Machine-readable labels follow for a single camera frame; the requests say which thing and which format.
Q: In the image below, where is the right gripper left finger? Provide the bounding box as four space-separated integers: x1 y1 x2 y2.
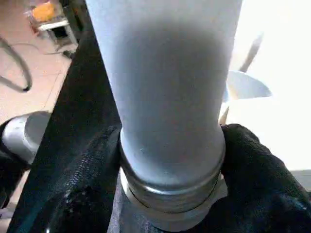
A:
7 123 123 233

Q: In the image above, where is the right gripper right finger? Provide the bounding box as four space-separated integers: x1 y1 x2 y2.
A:
203 123 311 233

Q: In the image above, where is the white plastic table leg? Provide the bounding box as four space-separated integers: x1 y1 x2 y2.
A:
85 0 244 232

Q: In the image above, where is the black floor cable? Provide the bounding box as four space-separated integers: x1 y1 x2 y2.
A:
0 36 33 94

